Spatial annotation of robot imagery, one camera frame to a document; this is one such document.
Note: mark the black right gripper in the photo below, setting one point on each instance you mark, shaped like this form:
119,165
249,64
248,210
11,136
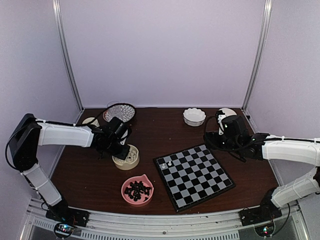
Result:
211,138

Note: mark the small cream bowl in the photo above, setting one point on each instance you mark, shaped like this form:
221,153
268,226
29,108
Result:
227,111

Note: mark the pink bowl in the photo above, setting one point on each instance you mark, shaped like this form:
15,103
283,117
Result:
146,182

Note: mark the clear glass tumbler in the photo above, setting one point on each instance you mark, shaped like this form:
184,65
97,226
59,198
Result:
114,110

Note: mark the white scalloped bowl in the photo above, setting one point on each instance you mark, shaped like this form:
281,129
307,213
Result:
194,117

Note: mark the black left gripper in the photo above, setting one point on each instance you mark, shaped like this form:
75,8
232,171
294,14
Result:
122,155

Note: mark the patterned saucer plate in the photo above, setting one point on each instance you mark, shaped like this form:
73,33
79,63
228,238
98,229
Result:
128,112

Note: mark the black chess pieces pile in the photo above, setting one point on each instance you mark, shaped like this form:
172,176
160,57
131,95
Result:
135,190

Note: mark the cream bowl with spout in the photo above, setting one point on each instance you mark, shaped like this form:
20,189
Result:
123,165

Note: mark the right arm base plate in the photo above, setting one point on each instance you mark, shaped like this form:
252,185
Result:
259,214

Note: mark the aluminium front rail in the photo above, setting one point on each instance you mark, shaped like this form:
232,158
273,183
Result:
225,225

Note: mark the aluminium frame post right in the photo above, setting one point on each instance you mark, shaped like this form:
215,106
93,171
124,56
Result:
263,35

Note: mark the aluminium frame post left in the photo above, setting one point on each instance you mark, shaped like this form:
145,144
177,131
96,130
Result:
65,53

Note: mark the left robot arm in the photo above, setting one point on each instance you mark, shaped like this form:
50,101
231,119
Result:
31,133

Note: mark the black and white chessboard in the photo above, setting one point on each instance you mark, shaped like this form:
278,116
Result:
194,177

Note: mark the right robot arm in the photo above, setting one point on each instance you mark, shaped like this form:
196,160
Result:
271,147

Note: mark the white textured ceramic mug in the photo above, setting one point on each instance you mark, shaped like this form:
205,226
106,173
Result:
91,121

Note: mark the aluminium frame post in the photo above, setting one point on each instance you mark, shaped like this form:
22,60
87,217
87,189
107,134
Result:
65,53
263,35

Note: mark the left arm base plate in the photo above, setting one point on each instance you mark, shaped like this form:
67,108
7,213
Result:
67,215

